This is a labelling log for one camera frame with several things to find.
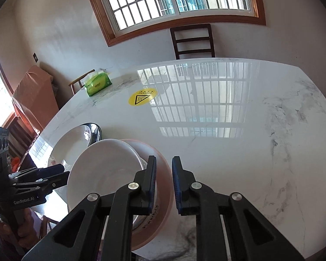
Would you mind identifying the yellow round warning sticker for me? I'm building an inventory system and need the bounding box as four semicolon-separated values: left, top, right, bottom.
128;88;156;106

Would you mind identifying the green tissue pack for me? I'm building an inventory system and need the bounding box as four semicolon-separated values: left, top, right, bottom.
83;71;112;97

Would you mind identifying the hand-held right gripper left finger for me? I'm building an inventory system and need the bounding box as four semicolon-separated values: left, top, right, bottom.
22;156;157;261

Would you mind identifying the person's left hand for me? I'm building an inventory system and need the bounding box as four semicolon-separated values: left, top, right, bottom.
0;209;41;254

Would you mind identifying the light wooden stool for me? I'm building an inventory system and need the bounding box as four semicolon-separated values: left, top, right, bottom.
69;69;96;95

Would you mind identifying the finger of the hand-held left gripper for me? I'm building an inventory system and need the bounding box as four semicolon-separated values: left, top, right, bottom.
12;171;71;196
9;164;66;181

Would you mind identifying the white plate with pink flowers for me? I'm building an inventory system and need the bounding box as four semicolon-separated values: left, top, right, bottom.
47;124;95;199

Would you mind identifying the white bowl with teal pattern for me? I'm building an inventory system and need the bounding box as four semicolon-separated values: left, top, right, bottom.
67;138;145;214

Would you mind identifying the pink plastic bowl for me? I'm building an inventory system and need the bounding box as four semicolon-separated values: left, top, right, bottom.
120;139;174;252

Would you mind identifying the blue patterned porcelain plate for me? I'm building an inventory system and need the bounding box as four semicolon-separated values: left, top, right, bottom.
81;122;102;146

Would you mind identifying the dark wooden cabinet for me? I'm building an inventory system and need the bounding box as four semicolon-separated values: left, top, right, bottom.
1;114;41;169

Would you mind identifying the large wood-framed barred window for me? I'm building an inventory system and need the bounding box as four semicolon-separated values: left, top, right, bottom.
82;0;267;47

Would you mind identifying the white bowl with rabbit print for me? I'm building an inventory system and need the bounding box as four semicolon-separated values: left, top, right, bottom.
130;152;163;241

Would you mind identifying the small orange object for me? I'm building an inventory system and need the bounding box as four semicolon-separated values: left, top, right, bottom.
10;156;23;170

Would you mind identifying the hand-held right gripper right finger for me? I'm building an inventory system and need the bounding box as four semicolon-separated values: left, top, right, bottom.
172;156;306;261

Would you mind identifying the brown covered box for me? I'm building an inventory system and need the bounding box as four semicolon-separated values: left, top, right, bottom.
12;65;60;135

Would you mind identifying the dark wooden chair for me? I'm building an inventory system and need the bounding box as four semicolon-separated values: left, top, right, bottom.
170;23;216;60

